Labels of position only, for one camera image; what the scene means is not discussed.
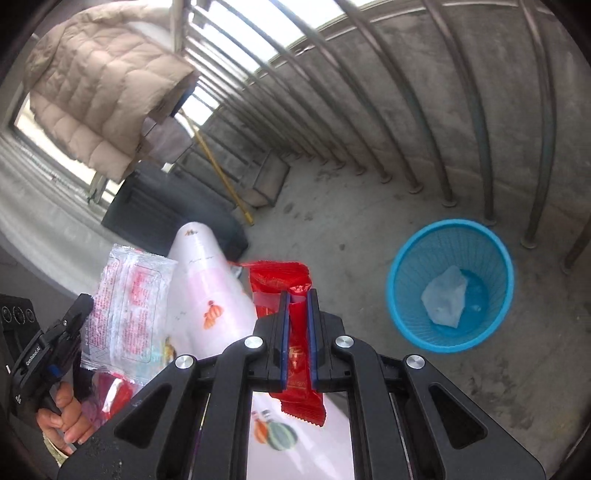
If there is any grey hanging cloth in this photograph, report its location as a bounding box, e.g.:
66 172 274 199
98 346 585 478
137 116 191 166

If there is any blue plastic wastebasket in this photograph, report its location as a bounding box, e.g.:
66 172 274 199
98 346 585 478
386 219 515 354

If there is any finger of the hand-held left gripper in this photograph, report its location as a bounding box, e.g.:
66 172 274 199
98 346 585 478
58 293 96 344
73 368 96 403

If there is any pink printed tablecloth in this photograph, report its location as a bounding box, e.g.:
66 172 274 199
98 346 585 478
92 222 357 480

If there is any metal balcony railing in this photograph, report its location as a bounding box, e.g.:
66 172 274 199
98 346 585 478
171 0 591 274

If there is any beige down jacket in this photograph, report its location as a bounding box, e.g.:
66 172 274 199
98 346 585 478
23 7 200 182

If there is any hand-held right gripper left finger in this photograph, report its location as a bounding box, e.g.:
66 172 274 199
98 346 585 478
58 291 293 480

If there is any yellow broom handle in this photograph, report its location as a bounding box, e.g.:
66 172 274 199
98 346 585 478
182 108 256 227

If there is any person's left hand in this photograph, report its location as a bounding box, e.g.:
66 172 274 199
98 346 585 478
36 382 99 457

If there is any white crumpled plastic wrap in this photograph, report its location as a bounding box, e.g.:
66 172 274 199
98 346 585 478
420 265 468 329

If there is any clear red-printed wrapper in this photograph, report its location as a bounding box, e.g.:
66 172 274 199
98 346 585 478
79 244 179 387

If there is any red snack packet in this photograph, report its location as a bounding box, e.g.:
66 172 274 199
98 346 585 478
240 261 327 428

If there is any metal dustpan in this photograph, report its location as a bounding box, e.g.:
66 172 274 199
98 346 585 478
251 152 291 209

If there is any black suitcase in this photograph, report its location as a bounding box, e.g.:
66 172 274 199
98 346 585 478
100 168 250 260

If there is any red plastic wrapper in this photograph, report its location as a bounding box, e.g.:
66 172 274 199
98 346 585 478
91 371 138 422

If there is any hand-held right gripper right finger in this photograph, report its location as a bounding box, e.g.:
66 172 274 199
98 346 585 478
307 288 548 480

